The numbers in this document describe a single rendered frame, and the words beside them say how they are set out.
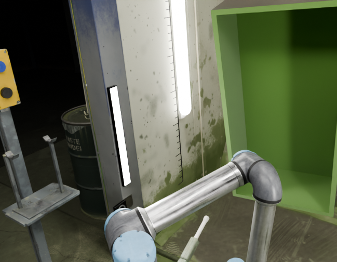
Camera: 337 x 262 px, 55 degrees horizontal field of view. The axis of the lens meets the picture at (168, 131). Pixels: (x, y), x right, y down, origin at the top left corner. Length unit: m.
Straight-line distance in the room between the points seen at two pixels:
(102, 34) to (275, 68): 1.01
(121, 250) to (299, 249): 1.58
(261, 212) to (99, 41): 1.16
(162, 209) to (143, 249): 0.23
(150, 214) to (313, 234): 1.59
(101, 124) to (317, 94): 1.27
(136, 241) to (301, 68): 1.34
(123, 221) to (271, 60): 1.26
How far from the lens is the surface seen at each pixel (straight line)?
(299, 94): 2.10
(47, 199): 1.82
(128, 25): 1.98
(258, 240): 1.49
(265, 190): 1.37
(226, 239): 2.55
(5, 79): 1.68
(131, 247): 1.21
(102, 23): 1.83
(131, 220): 1.34
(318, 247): 2.58
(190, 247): 1.97
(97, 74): 1.86
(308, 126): 2.20
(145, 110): 2.12
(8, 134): 1.78
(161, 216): 1.35
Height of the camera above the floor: 1.68
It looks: 21 degrees down
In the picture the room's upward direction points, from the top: 5 degrees counter-clockwise
